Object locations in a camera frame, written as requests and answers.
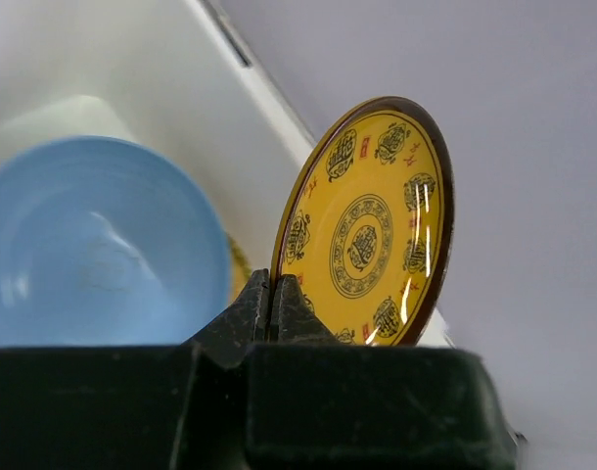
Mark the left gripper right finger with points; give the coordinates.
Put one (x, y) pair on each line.
(330, 406)

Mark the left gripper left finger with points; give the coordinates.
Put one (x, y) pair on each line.
(142, 407)

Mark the round bamboo tray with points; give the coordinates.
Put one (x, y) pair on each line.
(240, 269)

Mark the yellow patterned plate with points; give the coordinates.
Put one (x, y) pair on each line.
(368, 225)

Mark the light blue plate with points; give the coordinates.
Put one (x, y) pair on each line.
(103, 242)

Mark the white plastic bin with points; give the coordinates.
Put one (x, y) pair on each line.
(173, 76)

